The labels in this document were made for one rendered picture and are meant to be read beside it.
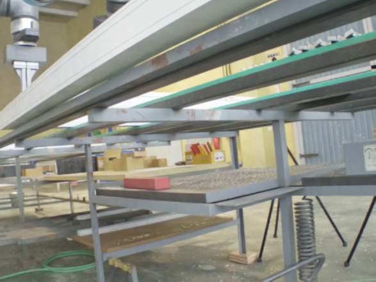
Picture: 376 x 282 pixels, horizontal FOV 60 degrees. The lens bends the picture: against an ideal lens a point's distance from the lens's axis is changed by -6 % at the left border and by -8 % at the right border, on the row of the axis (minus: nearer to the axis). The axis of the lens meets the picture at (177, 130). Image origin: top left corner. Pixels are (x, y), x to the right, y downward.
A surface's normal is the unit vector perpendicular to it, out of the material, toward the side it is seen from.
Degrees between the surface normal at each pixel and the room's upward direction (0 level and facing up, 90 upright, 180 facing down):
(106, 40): 90
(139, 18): 90
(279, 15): 90
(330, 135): 90
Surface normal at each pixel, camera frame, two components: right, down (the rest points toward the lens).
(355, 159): -0.78, 0.03
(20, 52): 0.62, -0.11
